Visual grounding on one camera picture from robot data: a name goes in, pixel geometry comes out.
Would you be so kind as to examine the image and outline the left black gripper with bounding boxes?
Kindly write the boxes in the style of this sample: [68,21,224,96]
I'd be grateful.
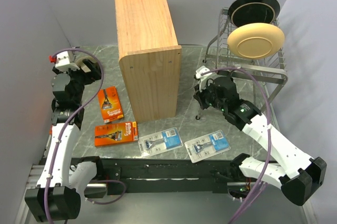
[53,58,102,103]

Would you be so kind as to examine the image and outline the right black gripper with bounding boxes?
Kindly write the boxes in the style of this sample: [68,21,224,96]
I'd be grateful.
[193,79,226,112]

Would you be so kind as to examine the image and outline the blue razor blister pack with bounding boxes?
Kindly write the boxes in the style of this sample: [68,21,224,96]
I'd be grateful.
[138,127,183,158]
[184,130,231,163]

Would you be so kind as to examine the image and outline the wooden two-tier shelf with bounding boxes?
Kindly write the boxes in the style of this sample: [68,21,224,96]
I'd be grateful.
[115,0,182,123]

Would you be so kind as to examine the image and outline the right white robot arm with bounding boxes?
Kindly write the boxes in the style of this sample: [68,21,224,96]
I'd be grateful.
[193,74,327,206]

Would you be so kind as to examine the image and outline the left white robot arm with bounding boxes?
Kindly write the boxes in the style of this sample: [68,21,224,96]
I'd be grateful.
[25,59,105,223]

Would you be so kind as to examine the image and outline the beige ceramic bowl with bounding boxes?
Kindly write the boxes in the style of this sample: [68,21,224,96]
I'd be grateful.
[75,53,98,74]

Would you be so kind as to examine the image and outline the upper orange razor box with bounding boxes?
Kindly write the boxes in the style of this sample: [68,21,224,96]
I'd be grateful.
[97,86,124,123]

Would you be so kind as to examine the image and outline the orange razor box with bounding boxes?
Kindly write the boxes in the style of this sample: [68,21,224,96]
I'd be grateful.
[94,121,138,147]
[97,86,124,123]

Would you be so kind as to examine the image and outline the metal dish rack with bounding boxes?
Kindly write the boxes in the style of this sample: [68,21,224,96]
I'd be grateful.
[203,7,289,111]

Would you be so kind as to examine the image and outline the lower orange razor box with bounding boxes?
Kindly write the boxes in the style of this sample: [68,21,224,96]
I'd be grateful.
[94,121,138,147]

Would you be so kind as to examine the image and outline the beige plate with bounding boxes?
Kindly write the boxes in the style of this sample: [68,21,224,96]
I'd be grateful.
[227,23,285,59]

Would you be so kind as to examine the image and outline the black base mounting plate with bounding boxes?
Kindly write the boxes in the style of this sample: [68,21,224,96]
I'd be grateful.
[98,158,255,196]

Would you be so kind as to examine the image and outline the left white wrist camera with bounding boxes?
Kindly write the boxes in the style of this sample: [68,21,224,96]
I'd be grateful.
[49,51,79,73]

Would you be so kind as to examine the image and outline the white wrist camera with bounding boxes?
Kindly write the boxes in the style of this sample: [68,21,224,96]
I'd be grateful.
[49,51,79,73]
[194,66,212,92]

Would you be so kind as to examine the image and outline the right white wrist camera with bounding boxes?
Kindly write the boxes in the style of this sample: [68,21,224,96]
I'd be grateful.
[194,66,212,92]

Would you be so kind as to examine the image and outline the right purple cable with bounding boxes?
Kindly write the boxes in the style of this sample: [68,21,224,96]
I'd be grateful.
[202,66,272,224]

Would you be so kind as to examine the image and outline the purple cable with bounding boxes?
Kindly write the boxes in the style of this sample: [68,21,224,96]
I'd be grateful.
[202,66,272,224]
[44,47,127,223]

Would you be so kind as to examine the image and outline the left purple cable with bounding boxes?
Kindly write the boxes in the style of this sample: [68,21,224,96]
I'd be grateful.
[44,47,127,223]

